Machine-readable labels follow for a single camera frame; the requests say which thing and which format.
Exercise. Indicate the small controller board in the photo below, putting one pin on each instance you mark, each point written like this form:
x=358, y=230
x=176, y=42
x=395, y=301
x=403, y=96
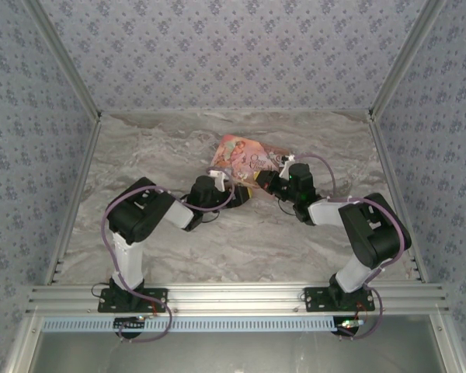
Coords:
x=130, y=323
x=349, y=325

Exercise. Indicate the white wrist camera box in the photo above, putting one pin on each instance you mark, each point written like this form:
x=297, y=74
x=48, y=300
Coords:
x=218, y=178
x=285, y=167

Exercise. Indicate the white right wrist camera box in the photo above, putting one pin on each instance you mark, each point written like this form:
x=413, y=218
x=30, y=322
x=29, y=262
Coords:
x=285, y=167

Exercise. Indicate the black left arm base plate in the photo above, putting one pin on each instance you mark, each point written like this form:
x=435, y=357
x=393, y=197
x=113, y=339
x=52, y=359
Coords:
x=116, y=301

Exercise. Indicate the pink floral book-shaped box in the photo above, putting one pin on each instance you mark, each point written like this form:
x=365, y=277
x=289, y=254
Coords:
x=240, y=155

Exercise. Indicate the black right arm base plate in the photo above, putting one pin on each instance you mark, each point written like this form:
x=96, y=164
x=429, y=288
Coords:
x=318, y=299

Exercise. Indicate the aluminium side rail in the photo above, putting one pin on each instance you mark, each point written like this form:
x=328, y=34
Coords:
x=398, y=202
x=71, y=202

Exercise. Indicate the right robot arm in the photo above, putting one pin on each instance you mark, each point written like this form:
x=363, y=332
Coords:
x=373, y=233

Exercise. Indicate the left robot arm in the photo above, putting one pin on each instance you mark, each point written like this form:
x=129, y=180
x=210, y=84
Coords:
x=140, y=217

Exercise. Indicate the long aluminium frame rail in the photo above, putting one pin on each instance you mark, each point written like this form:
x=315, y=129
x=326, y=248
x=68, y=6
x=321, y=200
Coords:
x=233, y=297

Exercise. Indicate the grey metal panel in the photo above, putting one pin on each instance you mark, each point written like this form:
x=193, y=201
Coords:
x=233, y=353

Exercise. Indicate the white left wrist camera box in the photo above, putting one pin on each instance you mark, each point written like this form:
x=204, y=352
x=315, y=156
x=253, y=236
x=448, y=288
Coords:
x=218, y=178

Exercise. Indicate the aluminium frame post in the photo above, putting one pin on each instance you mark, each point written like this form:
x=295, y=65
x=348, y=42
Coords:
x=66, y=62
x=404, y=62

